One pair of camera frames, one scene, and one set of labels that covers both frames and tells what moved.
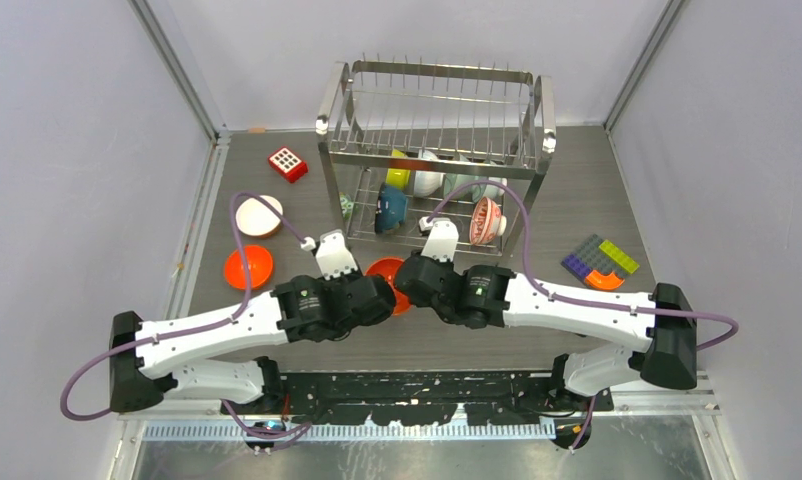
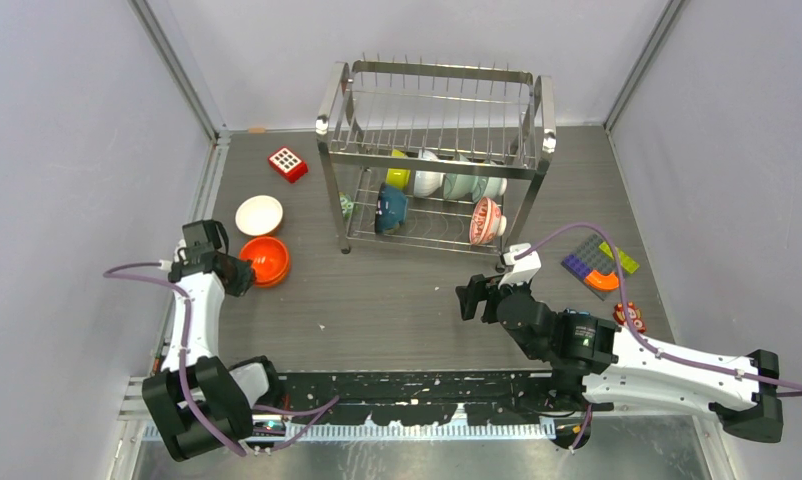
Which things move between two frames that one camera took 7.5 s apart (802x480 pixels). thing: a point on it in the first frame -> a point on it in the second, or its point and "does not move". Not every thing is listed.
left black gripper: [354, 275] -> [245, 276]
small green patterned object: [347, 205] does not move
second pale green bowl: [488, 190] does not move
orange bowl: [387, 266] -> [270, 258]
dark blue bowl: [391, 209] does not move
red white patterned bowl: [486, 221] does not move
